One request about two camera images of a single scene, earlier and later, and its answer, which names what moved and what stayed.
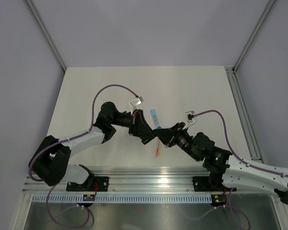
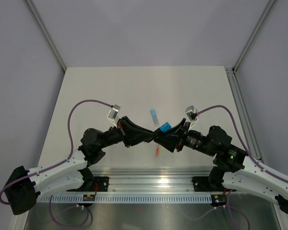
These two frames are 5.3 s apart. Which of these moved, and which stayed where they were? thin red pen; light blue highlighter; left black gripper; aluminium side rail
Moved: left black gripper
Stayed: aluminium side rail; thin red pen; light blue highlighter
